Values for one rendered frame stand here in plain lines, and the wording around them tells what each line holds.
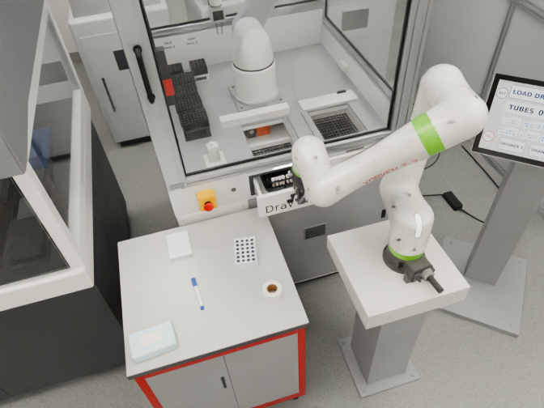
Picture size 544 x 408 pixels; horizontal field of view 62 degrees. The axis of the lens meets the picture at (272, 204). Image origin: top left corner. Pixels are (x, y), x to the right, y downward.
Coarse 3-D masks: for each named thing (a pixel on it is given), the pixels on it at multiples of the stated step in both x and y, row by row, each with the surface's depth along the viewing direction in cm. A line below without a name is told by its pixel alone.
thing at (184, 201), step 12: (372, 144) 189; (228, 180) 179; (240, 180) 181; (252, 180) 183; (168, 192) 175; (180, 192) 177; (192, 192) 178; (216, 192) 182; (228, 192) 184; (240, 192) 186; (252, 192) 188; (180, 204) 181; (192, 204) 183
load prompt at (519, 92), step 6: (510, 90) 173; (516, 90) 172; (522, 90) 172; (528, 90) 171; (534, 90) 170; (540, 90) 169; (510, 96) 173; (516, 96) 172; (522, 96) 172; (528, 96) 171; (534, 96) 170; (540, 96) 170; (534, 102) 170; (540, 102) 170
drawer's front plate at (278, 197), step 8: (272, 192) 174; (280, 192) 174; (288, 192) 174; (264, 200) 174; (272, 200) 175; (280, 200) 176; (264, 208) 177; (280, 208) 180; (288, 208) 181; (296, 208) 182; (264, 216) 180
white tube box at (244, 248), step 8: (240, 240) 176; (248, 240) 176; (240, 248) 173; (248, 248) 174; (240, 256) 170; (248, 256) 171; (256, 256) 170; (240, 264) 168; (248, 264) 168; (256, 264) 169
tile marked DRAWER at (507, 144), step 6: (504, 138) 175; (510, 138) 174; (498, 144) 176; (504, 144) 175; (510, 144) 174; (516, 144) 173; (522, 144) 173; (504, 150) 175; (510, 150) 174; (516, 150) 174; (522, 150) 173
